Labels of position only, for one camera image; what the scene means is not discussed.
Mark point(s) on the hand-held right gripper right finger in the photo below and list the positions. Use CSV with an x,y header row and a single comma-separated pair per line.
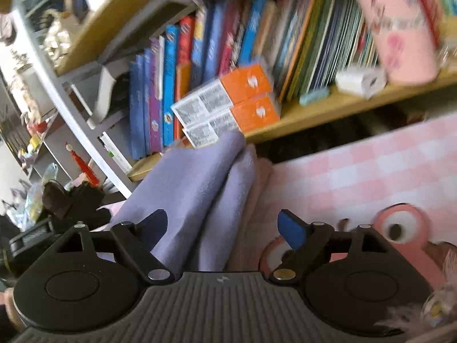
x,y
291,230

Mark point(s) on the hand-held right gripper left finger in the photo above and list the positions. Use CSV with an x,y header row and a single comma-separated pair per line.
x,y
157,223

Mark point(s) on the purple and pink sweater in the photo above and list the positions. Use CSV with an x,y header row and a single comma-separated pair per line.
x,y
185,193

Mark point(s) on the pink checked printed table mat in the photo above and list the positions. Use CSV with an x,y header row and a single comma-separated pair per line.
x,y
357,171

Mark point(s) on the dark brown bag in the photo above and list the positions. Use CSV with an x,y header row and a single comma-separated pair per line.
x,y
71,200

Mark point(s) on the red tassel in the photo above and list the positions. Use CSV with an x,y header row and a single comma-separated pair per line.
x,y
85,168

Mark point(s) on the orange and white carton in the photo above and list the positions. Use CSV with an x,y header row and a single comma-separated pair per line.
x,y
239,119
228,89

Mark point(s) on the clear plastic bag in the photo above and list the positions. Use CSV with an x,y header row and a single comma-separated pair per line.
x,y
32,193

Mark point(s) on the wooden bookshelf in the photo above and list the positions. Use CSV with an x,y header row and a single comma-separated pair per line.
x,y
339,109

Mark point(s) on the light blue eraser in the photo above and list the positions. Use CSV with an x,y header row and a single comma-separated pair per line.
x,y
314,96

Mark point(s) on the open thick book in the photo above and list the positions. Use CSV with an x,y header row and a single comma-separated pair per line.
x,y
107,93

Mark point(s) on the row of colourful children's books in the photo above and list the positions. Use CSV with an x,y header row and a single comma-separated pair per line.
x,y
171,78

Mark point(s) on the grey fur trim with bead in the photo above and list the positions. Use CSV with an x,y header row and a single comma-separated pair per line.
x,y
417,311

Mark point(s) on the white charger plug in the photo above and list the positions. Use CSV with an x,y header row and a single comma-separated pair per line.
x,y
362,82

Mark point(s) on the pink printed tumbler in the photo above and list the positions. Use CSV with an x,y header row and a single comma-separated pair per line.
x,y
400,35

